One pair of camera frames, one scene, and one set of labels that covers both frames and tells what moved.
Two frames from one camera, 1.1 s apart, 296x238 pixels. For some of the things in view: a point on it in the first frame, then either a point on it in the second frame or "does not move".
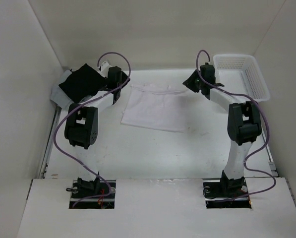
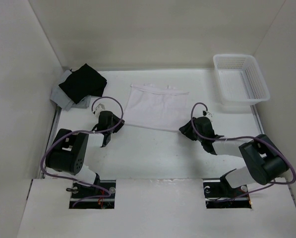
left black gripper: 124,78 → 117,120
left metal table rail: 49,149 does not move
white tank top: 159,106 does not move
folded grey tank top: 58,95 does not move
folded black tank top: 83,83 does not move
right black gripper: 189,83 → 186,129
